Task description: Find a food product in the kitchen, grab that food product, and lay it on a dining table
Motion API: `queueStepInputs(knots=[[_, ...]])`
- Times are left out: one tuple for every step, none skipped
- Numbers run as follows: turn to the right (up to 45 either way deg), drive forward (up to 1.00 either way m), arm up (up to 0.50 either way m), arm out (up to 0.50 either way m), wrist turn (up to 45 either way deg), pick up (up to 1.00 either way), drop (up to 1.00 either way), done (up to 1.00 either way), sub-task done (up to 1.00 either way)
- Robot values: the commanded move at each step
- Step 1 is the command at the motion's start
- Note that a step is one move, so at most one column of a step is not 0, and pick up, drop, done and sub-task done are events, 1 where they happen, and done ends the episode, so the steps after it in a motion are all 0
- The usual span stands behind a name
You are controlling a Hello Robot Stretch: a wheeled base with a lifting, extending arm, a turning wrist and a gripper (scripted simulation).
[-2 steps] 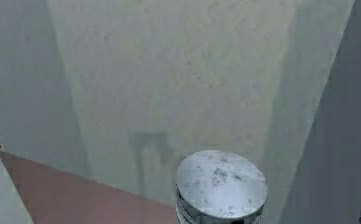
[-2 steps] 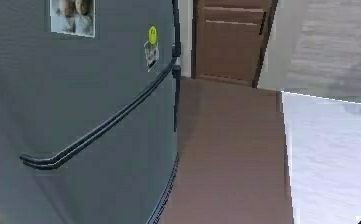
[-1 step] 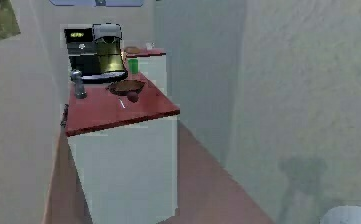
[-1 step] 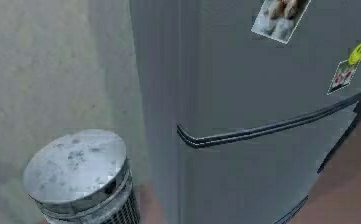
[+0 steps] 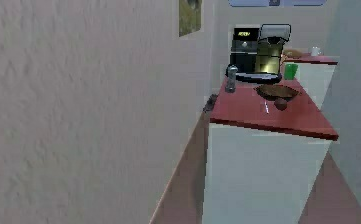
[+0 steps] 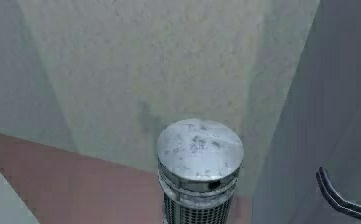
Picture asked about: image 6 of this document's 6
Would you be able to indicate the silver metal trash bin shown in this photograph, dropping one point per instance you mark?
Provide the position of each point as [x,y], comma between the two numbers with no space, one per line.
[199,156]

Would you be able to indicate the grey room door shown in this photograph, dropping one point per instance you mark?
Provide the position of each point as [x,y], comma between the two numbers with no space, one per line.
[324,110]

